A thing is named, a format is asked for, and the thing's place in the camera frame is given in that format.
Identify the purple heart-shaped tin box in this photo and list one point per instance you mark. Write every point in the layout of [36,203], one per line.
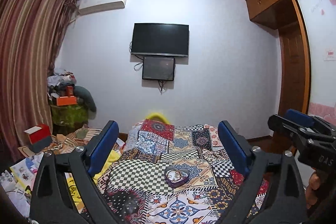
[176,177]

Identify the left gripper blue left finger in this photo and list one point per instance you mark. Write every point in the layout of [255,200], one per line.
[89,161]

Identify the wooden wardrobe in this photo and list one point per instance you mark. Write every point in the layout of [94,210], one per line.
[284,16]

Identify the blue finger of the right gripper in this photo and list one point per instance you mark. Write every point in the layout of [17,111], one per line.
[289,129]
[299,118]

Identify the black wall television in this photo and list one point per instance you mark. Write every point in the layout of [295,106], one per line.
[160,39]

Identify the small black wall monitor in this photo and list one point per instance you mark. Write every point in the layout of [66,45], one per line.
[158,68]

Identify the colourful patchwork bedspread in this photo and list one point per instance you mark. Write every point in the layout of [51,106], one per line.
[134,185]

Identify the green covered side table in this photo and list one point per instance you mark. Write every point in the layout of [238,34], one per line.
[69,116]

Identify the white wall air conditioner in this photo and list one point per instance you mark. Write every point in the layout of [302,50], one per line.
[92,6]

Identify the right hand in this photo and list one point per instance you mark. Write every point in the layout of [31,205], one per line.
[317,178]

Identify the red striped curtain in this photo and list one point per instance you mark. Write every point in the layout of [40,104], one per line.
[32,32]

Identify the orange box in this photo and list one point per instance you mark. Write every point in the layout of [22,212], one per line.
[64,101]

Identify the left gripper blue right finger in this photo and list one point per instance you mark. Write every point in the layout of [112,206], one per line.
[249,161]

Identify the red box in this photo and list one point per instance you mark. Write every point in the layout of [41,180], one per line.
[39,137]

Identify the brown striped cloth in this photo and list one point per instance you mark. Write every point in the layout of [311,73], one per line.
[67,143]

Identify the dark green plush cushion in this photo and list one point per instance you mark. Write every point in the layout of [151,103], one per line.
[84,94]

